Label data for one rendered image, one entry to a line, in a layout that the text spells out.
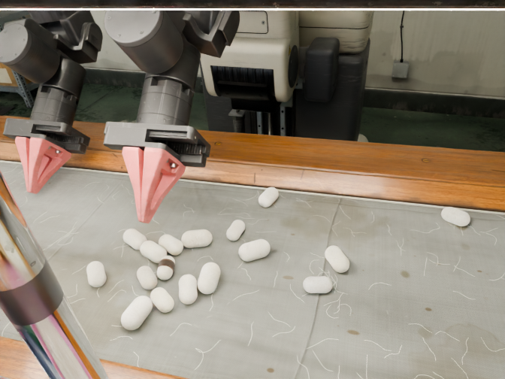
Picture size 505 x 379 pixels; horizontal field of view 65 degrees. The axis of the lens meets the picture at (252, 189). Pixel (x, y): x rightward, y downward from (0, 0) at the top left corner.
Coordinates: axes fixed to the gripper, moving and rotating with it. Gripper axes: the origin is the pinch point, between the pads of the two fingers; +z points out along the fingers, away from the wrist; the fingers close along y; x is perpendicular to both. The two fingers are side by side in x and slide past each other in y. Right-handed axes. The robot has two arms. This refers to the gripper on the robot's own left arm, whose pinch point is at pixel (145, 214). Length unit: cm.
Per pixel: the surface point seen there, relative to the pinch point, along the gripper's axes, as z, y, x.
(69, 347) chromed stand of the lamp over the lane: 8.8, 9.0, -21.7
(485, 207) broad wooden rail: -7.8, 38.3, 16.8
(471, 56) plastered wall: -120, 78, 169
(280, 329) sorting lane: 9.5, 15.6, 2.1
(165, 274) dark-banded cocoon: 5.9, 2.1, 3.2
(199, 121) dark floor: -78, -68, 173
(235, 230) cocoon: -0.2, 8.0, 8.1
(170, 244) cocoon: 2.6, 1.1, 5.4
